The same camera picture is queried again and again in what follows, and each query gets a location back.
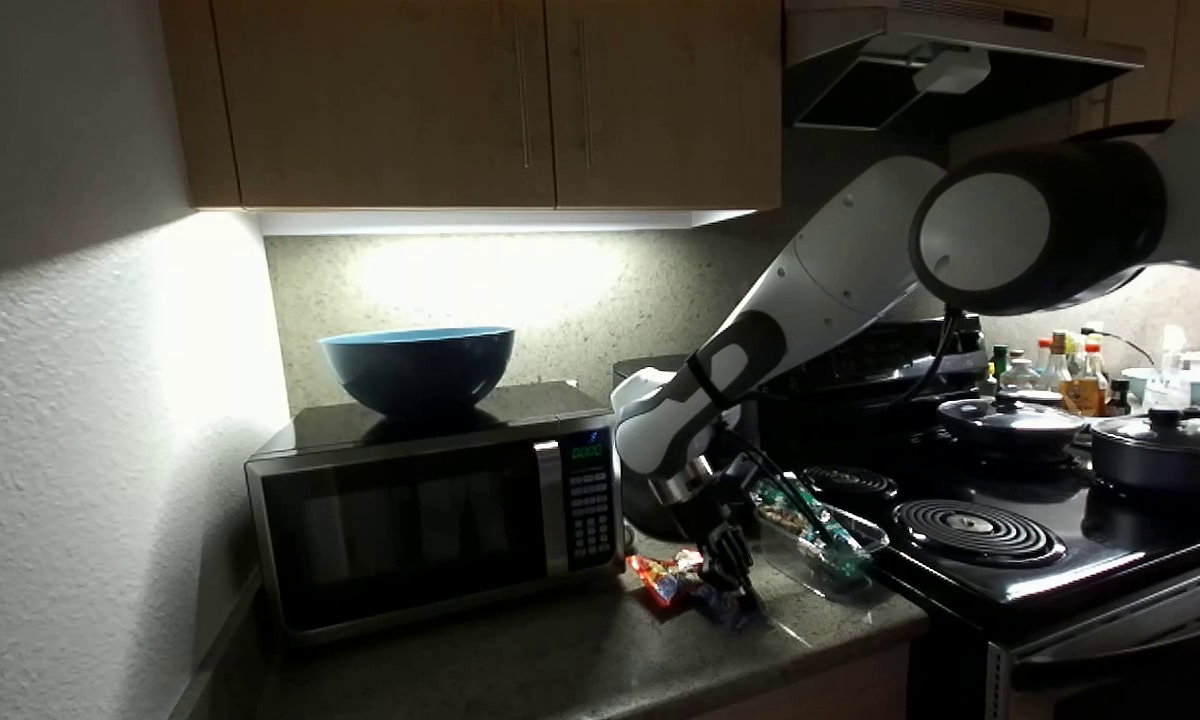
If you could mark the green bottle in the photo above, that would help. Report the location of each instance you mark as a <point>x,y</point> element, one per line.
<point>842,545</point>

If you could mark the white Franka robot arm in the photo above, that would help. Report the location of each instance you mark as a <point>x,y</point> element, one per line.
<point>842,280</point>

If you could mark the range hood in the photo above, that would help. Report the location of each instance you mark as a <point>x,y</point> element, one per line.
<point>947,60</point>

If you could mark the black pot with lid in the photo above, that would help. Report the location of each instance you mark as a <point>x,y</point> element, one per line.
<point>1160,452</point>

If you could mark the green pistachio packet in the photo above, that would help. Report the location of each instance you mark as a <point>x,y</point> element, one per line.
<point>814,524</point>

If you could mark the black air fryer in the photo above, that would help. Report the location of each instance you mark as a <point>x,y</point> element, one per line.
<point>638,519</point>

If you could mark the black electric stove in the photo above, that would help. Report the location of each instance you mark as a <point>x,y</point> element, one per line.
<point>1092,573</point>

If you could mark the under-cabinet light strip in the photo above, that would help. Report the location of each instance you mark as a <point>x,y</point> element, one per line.
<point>494,221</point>

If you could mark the black silver microwave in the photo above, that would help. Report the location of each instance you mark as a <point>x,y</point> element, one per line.
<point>427,535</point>

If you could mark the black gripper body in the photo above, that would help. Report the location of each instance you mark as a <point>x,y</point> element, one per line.
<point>714,503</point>

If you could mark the lidded frying pan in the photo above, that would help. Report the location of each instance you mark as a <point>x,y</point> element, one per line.
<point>1012,417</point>

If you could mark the wooden wall cabinet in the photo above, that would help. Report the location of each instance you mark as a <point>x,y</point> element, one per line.
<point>494,94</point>

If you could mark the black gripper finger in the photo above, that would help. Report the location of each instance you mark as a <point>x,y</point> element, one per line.
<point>745,562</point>
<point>721,562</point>

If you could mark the coil stove burner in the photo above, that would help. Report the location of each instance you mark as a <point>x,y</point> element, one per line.
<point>977,529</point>

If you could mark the amber sauce bottle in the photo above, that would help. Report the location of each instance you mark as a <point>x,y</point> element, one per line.
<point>1084,387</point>

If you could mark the red orange snack packet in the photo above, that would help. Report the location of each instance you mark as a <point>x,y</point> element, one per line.
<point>661,580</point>

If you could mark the blue bowl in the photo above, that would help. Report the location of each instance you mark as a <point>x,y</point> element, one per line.
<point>423,365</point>

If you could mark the blue snack packet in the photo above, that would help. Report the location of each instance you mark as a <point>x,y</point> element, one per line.
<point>721,600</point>

